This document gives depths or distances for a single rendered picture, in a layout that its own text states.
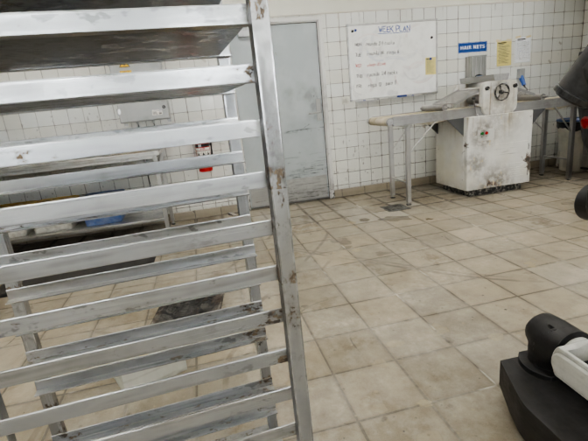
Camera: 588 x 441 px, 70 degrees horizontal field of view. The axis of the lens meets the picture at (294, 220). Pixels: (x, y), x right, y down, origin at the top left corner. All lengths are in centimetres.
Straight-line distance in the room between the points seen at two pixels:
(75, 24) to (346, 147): 459
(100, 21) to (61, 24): 5
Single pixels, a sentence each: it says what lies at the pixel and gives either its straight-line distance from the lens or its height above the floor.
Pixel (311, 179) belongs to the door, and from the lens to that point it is 512.
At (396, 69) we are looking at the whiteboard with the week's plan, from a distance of 541.
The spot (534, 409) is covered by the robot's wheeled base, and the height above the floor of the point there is 17.
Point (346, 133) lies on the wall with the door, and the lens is 517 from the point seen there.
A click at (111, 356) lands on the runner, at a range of 84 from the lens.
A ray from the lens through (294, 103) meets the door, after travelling 501.
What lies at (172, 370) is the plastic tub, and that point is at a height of 3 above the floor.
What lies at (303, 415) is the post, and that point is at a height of 57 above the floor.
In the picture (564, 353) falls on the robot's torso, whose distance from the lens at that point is 164.
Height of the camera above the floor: 118
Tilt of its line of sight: 16 degrees down
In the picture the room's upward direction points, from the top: 6 degrees counter-clockwise
